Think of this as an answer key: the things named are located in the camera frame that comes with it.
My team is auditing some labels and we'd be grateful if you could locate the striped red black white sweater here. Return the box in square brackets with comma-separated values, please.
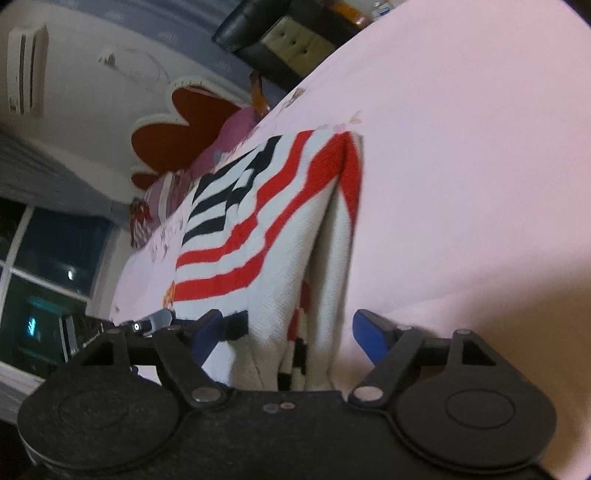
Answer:
[172, 129, 363, 391]

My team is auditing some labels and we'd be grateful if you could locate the red yellow doll on pillow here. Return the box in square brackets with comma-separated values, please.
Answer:
[129, 198, 153, 249]

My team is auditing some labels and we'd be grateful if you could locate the pink striped pillow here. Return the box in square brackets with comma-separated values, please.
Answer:
[143, 170, 192, 226]

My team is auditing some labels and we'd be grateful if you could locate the pink floral bed sheet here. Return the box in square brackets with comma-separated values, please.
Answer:
[108, 0, 591, 480]

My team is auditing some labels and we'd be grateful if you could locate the left grey-blue curtain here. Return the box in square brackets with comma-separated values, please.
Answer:
[1, 130, 129, 230]

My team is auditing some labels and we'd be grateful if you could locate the red heart-shaped headboard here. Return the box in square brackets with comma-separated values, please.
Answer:
[130, 76, 250, 190]

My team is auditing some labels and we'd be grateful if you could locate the magenta blanket on left bed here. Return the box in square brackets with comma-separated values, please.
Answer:
[187, 107, 259, 181]

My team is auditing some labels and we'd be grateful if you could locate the black leather armchair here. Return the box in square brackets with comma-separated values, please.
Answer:
[212, 0, 365, 91]

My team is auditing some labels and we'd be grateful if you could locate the white wall air conditioner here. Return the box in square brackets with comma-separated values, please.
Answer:
[6, 25, 48, 116]

